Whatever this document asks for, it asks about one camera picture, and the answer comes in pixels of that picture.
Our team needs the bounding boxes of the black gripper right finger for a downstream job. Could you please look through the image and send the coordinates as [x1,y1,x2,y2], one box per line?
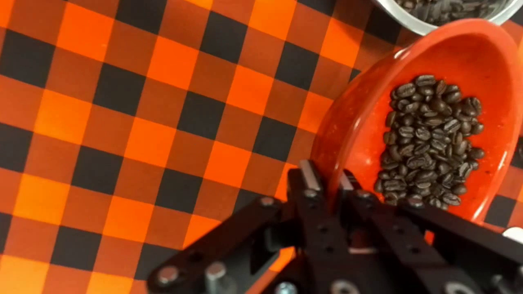
[336,170,523,294]

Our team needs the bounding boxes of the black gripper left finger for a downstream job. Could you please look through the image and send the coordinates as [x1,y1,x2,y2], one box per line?
[146,158,350,294]

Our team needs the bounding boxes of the dark coffee beans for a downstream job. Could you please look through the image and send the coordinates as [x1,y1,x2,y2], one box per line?
[375,0,501,209]

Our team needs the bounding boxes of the red bowl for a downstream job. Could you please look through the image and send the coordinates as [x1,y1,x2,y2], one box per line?
[310,18,523,225]

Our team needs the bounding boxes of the metal bowl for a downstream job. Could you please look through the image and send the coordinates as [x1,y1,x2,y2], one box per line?
[375,0,523,37]

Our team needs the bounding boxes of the orange black plaid tablecloth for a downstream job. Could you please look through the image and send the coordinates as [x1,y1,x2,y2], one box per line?
[0,0,523,294]

